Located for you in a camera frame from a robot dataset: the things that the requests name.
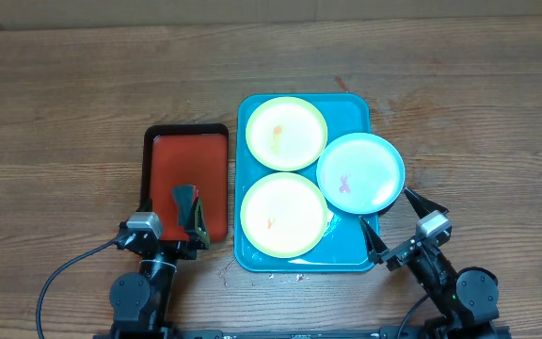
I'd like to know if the yellow-green plate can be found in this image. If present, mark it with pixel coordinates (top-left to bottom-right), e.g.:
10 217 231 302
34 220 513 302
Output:
246 96 328 171
240 172 328 258

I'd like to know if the dark green sponge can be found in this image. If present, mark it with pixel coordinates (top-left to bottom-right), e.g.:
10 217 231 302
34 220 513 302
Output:
172 185 198 227

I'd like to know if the light blue plate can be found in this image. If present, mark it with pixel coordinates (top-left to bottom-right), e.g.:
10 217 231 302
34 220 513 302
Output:
316 133 406 215

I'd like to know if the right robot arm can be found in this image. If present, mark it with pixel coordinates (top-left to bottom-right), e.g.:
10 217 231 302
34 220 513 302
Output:
359 188 511 338

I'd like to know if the teal plastic tray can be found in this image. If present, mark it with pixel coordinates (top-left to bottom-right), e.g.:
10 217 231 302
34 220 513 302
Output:
234 92 373 273

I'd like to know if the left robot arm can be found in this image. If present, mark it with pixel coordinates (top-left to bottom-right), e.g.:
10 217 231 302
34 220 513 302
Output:
105 197 210 339

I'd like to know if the red and black tray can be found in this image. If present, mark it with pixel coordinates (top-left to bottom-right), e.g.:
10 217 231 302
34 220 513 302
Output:
139 123 229 242

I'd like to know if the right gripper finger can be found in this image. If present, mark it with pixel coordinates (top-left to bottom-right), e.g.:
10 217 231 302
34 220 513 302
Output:
359 217 389 264
404 187 449 219

